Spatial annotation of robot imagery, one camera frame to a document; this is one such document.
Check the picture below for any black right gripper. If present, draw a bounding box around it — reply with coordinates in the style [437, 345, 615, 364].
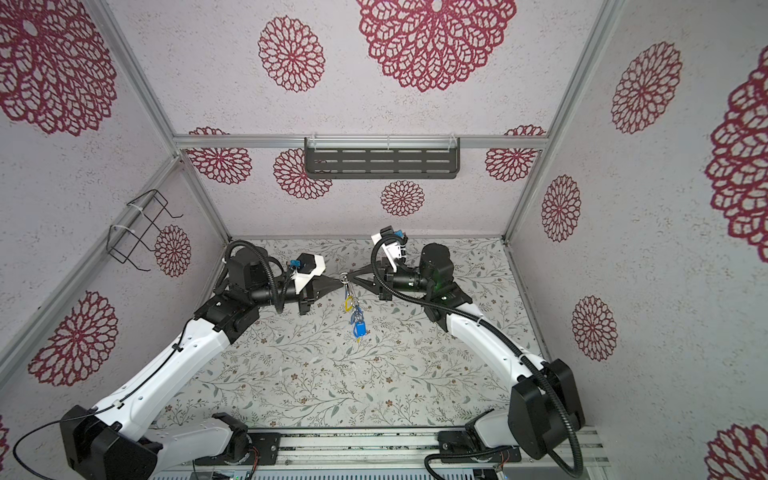
[350, 261, 436, 307]

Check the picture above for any blue key tag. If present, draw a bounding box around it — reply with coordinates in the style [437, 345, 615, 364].
[350, 306, 367, 340]

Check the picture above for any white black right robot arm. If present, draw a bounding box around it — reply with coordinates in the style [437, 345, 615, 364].
[345, 235, 585, 477]

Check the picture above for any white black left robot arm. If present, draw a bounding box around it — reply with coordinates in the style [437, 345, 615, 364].
[60, 240, 342, 479]

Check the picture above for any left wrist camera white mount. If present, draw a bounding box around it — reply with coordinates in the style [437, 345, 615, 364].
[287, 253, 326, 294]

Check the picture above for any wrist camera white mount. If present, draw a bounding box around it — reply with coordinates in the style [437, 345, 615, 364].
[287, 253, 326, 294]
[371, 226, 408, 272]

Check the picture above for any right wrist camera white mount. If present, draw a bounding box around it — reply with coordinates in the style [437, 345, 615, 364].
[371, 226, 408, 272]

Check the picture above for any black corrugated left cable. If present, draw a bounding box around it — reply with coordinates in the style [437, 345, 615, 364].
[214, 239, 286, 314]

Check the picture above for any black corrugated cable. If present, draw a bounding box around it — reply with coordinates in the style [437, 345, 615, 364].
[369, 235, 584, 480]
[214, 239, 286, 314]

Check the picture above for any dark grey wall shelf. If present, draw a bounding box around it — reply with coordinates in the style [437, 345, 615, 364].
[303, 137, 461, 180]

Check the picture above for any thin black left cable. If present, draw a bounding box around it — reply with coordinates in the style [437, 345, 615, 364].
[11, 320, 193, 480]

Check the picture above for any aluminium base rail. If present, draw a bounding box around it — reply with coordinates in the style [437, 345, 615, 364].
[156, 427, 565, 479]

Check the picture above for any black wire wall rack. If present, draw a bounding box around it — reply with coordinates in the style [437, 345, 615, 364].
[105, 189, 183, 273]

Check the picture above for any black corrugated right cable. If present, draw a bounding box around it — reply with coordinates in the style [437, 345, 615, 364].
[369, 235, 584, 480]

